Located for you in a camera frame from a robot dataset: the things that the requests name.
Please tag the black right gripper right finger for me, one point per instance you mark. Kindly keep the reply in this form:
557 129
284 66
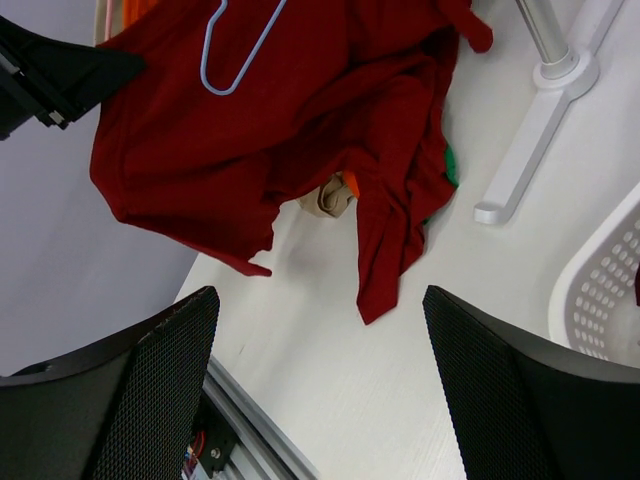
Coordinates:
523 407

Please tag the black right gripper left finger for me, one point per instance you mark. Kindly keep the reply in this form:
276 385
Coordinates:
119 408

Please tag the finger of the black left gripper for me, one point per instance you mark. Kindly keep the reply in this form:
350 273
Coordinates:
56 82

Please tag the dark red t shirt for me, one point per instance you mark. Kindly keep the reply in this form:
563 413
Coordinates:
339 86

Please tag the pink plastic hanger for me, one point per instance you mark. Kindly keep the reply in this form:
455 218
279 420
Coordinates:
107 20

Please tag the orange t shirt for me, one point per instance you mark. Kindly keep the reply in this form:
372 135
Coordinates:
134 10

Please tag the green t shirt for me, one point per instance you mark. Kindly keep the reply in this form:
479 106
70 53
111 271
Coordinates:
451 172

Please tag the beige t shirt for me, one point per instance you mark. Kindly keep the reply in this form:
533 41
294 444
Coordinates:
329 200

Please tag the white plastic laundry basket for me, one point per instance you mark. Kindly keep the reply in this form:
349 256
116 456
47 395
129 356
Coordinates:
592 307

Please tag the white metal clothes rack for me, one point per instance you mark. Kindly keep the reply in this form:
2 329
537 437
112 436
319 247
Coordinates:
568 69

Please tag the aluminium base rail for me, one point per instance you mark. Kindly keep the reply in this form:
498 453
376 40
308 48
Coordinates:
233 438

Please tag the blue wire hanger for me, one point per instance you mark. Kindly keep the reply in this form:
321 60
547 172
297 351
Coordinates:
231 44

